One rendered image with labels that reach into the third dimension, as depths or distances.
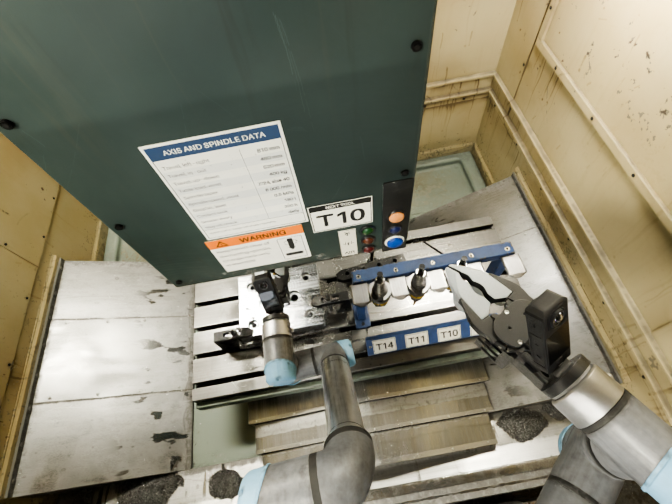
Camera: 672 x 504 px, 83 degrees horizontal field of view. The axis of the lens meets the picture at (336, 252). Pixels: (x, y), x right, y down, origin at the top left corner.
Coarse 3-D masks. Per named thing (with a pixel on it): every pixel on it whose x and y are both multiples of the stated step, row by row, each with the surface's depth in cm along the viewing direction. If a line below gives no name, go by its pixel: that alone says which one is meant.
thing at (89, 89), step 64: (0, 0) 29; (64, 0) 29; (128, 0) 30; (192, 0) 31; (256, 0) 31; (320, 0) 32; (384, 0) 33; (0, 64) 33; (64, 64) 33; (128, 64) 34; (192, 64) 35; (256, 64) 36; (320, 64) 37; (384, 64) 38; (0, 128) 38; (64, 128) 39; (128, 128) 40; (192, 128) 41; (320, 128) 44; (384, 128) 46; (128, 192) 48; (320, 192) 54; (192, 256) 63; (320, 256) 70
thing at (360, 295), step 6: (366, 282) 109; (354, 288) 109; (360, 288) 108; (366, 288) 108; (354, 294) 108; (360, 294) 108; (366, 294) 107; (354, 300) 107; (360, 300) 107; (366, 300) 107; (360, 306) 106
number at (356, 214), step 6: (336, 210) 58; (342, 210) 58; (348, 210) 59; (354, 210) 59; (360, 210) 59; (366, 210) 59; (336, 216) 60; (342, 216) 60; (348, 216) 60; (354, 216) 60; (360, 216) 61; (366, 216) 61; (336, 222) 61; (342, 222) 61; (348, 222) 62; (354, 222) 62
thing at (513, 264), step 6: (504, 258) 109; (510, 258) 109; (516, 258) 108; (504, 264) 108; (510, 264) 108; (516, 264) 107; (522, 264) 107; (510, 270) 107; (516, 270) 107; (522, 270) 106; (510, 276) 106; (516, 276) 106
